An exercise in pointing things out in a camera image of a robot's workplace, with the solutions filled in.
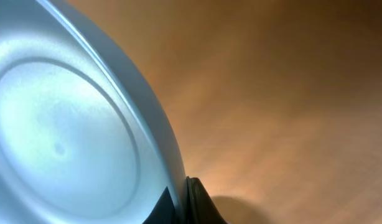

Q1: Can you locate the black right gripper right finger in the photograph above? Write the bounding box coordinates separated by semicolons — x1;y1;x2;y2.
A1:
186;177;228;224

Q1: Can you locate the dark blue plate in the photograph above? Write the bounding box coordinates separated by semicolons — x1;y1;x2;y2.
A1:
0;0;187;223

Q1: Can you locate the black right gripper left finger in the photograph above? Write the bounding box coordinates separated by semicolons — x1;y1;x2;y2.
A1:
143;187;176;224

